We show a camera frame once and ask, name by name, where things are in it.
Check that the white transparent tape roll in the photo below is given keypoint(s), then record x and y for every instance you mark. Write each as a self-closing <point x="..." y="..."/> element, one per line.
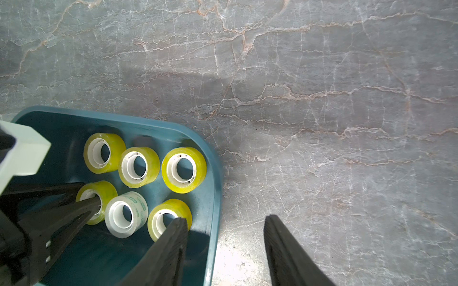
<point x="126" y="214"/>

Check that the teal plastic storage box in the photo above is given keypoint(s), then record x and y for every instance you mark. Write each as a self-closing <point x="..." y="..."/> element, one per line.
<point x="95" y="257"/>

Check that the yellow tape roll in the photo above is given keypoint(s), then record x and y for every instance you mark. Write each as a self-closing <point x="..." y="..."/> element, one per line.
<point x="92" y="153"/>
<point x="127" y="171"/>
<point x="104" y="191"/>
<point x="161" y="216"/>
<point x="170" y="174"/>

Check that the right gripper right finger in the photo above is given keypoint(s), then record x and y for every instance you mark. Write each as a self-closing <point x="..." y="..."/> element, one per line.
<point x="288" y="262"/>

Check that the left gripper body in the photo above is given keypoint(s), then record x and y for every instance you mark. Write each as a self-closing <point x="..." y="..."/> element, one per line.
<point x="25" y="251"/>

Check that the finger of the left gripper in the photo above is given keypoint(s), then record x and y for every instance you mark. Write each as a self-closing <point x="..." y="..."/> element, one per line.
<point x="50" y="231"/>
<point x="43" y="196"/>

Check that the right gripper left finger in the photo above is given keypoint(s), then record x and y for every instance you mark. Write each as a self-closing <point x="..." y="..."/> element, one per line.
<point x="163" y="264"/>

